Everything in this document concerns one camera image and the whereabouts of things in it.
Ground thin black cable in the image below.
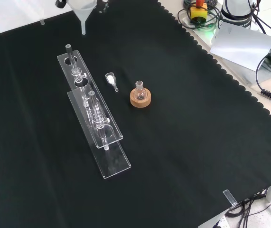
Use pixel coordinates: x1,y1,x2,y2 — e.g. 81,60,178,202
247,0,271,45

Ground yellow stop button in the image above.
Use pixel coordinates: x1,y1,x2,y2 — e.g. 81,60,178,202
189,0,208,25

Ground black cables under bench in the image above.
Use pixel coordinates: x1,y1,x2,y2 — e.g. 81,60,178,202
224,187,271,228

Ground translucent plastic funnel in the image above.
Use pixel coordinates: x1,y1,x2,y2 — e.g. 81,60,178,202
68,0,98,36

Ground clear acrylic funnel stand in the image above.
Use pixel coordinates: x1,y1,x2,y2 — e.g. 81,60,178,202
56,44,132,180

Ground glass round-bottom flask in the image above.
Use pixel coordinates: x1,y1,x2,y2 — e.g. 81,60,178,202
135,80,148,101

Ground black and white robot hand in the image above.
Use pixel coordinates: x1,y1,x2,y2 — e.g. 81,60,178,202
55,0,110,13

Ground glass weighing funnel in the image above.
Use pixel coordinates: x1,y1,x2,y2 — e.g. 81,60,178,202
105,72,120,93

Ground looped black and green cable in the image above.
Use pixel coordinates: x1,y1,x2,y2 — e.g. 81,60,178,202
177,0,222,31

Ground cork ring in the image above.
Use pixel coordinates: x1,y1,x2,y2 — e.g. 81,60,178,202
129,87,152,109

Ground pale grey board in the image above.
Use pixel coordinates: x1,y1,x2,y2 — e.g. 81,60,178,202
209,20,271,72

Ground black bench cloth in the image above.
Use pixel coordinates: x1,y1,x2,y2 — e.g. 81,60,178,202
0,0,271,228

